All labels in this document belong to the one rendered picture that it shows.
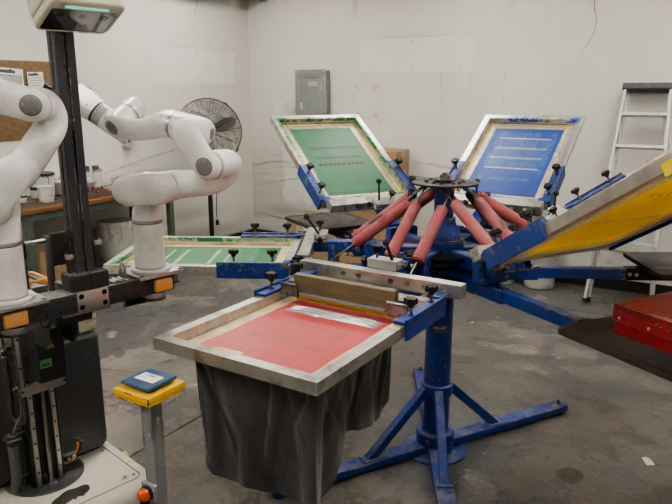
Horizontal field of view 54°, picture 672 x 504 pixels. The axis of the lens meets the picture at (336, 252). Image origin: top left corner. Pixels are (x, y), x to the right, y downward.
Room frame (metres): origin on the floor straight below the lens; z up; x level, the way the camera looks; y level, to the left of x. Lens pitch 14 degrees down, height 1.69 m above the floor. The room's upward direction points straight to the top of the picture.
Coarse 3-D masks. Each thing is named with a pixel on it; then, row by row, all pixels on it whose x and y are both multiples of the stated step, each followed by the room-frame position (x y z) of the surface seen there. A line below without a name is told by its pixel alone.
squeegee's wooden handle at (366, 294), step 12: (300, 276) 2.26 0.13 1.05; (312, 276) 2.24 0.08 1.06; (300, 288) 2.26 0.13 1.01; (312, 288) 2.23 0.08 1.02; (324, 288) 2.20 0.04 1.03; (336, 288) 2.18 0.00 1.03; (348, 288) 2.15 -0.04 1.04; (360, 288) 2.13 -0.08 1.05; (372, 288) 2.10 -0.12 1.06; (384, 288) 2.09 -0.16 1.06; (348, 300) 2.15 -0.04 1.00; (360, 300) 2.13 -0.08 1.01; (372, 300) 2.10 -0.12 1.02; (384, 300) 2.08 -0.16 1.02; (396, 300) 2.07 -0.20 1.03
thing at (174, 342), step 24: (216, 312) 2.05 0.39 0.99; (240, 312) 2.10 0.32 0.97; (168, 336) 1.83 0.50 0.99; (192, 336) 1.91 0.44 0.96; (384, 336) 1.83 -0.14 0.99; (216, 360) 1.69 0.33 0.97; (240, 360) 1.65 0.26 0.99; (336, 360) 1.65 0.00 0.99; (360, 360) 1.69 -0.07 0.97; (288, 384) 1.56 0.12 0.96; (312, 384) 1.52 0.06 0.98
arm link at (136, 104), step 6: (126, 102) 2.05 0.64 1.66; (132, 102) 2.06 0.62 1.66; (138, 102) 2.07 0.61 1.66; (132, 108) 2.04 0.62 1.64; (138, 108) 2.06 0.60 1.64; (144, 108) 2.08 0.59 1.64; (102, 114) 2.08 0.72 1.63; (138, 114) 2.06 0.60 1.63; (102, 120) 2.08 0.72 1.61; (102, 126) 2.09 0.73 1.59; (108, 132) 2.09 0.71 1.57; (120, 138) 2.08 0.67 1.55
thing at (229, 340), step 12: (300, 300) 2.29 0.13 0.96; (276, 312) 2.15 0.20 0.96; (288, 312) 2.15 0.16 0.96; (252, 324) 2.03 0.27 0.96; (216, 336) 1.92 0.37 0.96; (228, 336) 1.92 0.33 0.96; (228, 348) 1.82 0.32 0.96; (240, 348) 1.82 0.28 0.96; (252, 348) 1.82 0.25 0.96; (264, 348) 1.82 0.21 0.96
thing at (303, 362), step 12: (348, 312) 2.15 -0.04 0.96; (360, 312) 2.15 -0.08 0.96; (336, 324) 2.03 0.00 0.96; (348, 324) 2.03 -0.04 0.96; (384, 324) 2.03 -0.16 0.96; (360, 336) 1.92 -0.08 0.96; (276, 348) 1.82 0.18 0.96; (336, 348) 1.82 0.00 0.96; (348, 348) 1.82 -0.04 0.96; (264, 360) 1.73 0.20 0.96; (276, 360) 1.73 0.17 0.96; (288, 360) 1.73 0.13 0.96; (300, 360) 1.73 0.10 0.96; (312, 360) 1.73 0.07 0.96; (324, 360) 1.73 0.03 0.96; (312, 372) 1.65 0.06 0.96
